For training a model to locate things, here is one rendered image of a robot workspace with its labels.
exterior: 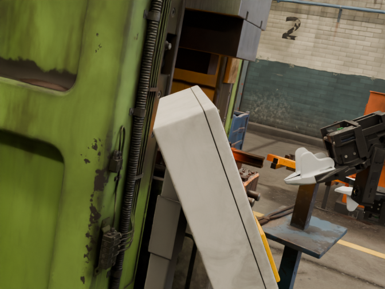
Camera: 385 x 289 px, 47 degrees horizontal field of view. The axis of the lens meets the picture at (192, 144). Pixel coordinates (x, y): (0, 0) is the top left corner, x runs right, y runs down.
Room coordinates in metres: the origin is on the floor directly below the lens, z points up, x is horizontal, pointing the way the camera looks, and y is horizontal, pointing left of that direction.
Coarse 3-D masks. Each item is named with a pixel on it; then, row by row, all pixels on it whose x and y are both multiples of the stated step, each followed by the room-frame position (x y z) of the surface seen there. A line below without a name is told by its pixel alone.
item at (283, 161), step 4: (268, 156) 1.65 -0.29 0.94; (272, 156) 1.64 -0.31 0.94; (276, 156) 1.64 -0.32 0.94; (268, 160) 1.64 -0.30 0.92; (272, 160) 1.64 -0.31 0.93; (280, 160) 1.62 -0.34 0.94; (284, 160) 1.61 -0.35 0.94; (288, 160) 1.61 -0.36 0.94; (284, 164) 1.61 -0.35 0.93; (288, 164) 1.60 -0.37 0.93; (292, 164) 1.59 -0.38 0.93; (348, 176) 1.49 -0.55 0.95; (352, 176) 1.48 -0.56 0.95; (336, 180) 1.51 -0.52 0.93; (348, 184) 1.47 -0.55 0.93
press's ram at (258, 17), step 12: (192, 0) 1.13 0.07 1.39; (204, 0) 1.12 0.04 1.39; (216, 0) 1.11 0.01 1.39; (228, 0) 1.10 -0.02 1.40; (240, 0) 1.09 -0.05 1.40; (252, 0) 1.18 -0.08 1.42; (264, 0) 1.29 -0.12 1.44; (204, 12) 1.16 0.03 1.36; (216, 12) 1.11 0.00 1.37; (228, 12) 1.10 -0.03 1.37; (240, 12) 1.10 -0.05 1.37; (252, 12) 1.20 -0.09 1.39; (264, 12) 1.31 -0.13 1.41; (264, 24) 1.34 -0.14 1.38
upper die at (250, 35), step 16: (192, 16) 1.19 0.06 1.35; (208, 16) 1.17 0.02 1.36; (224, 16) 1.16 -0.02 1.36; (192, 32) 1.18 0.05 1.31; (208, 32) 1.17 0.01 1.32; (224, 32) 1.15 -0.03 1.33; (240, 32) 1.14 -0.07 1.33; (256, 32) 1.28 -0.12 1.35; (192, 48) 1.18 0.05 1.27; (208, 48) 1.17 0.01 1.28; (224, 48) 1.15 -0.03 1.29; (240, 48) 1.16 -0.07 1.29; (256, 48) 1.31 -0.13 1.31
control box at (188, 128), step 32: (192, 96) 0.68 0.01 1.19; (160, 128) 0.50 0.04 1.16; (192, 128) 0.51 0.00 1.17; (224, 128) 0.52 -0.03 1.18; (192, 160) 0.51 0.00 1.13; (224, 160) 0.51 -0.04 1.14; (192, 192) 0.51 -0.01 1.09; (224, 192) 0.51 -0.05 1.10; (192, 224) 0.51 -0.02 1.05; (224, 224) 0.51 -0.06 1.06; (256, 224) 0.52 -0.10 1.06; (224, 256) 0.51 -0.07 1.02; (256, 256) 0.52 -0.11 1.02; (224, 288) 0.51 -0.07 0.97; (256, 288) 0.52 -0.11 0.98
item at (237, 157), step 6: (234, 150) 1.24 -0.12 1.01; (234, 156) 1.24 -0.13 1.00; (240, 156) 1.24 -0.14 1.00; (246, 156) 1.22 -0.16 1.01; (252, 156) 1.22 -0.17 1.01; (258, 156) 1.23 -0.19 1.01; (240, 162) 1.23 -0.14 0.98; (246, 162) 1.22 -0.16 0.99; (252, 162) 1.23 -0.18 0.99; (258, 162) 1.22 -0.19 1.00
